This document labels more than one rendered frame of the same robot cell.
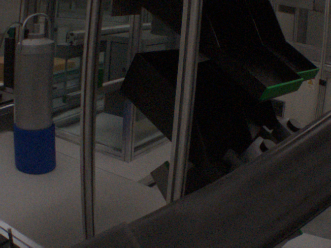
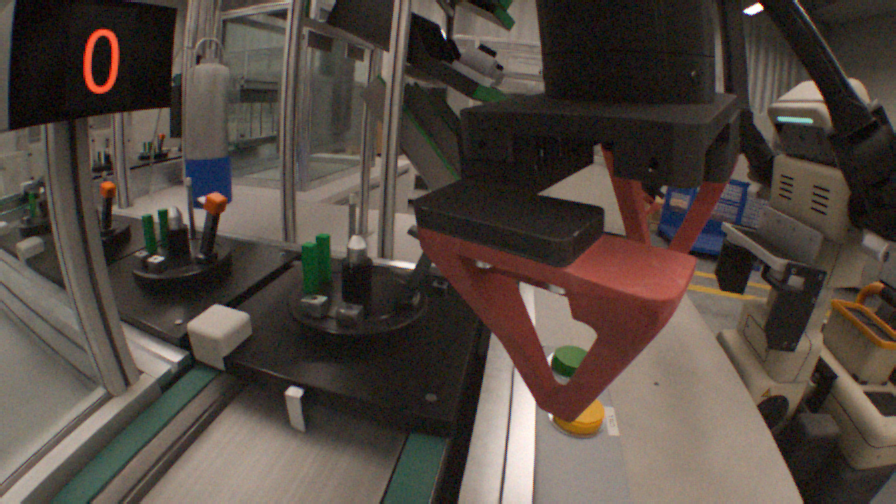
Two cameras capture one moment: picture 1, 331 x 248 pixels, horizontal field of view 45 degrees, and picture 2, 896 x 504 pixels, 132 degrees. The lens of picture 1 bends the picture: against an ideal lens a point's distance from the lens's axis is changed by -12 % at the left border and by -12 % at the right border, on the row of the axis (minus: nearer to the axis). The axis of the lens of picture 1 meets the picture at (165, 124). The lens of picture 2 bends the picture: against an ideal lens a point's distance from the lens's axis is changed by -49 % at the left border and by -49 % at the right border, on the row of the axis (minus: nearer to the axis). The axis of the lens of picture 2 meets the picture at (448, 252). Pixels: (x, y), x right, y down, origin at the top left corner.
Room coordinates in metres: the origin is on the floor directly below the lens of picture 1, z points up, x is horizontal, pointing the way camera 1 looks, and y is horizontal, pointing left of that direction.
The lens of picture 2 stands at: (0.05, 0.08, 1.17)
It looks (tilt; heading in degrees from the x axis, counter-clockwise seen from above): 21 degrees down; 339
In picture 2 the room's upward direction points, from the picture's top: 6 degrees clockwise
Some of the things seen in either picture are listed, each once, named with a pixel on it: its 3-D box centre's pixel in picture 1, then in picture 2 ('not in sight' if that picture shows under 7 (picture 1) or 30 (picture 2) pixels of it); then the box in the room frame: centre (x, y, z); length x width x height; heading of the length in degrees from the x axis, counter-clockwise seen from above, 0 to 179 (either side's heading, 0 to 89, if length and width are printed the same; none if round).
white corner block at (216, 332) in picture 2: not in sight; (220, 336); (0.36, 0.17, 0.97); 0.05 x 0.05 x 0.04; 60
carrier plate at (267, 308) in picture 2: not in sight; (357, 319); (0.39, 0.04, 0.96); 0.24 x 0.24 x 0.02; 60
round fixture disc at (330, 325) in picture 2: not in sight; (357, 302); (0.39, 0.04, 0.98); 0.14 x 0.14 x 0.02
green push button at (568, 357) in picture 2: not in sight; (571, 364); (0.27, -0.14, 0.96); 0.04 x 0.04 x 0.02
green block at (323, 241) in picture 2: not in sight; (323, 258); (0.43, 0.07, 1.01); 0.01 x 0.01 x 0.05; 60
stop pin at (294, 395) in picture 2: not in sight; (298, 409); (0.28, 0.10, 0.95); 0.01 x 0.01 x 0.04; 60
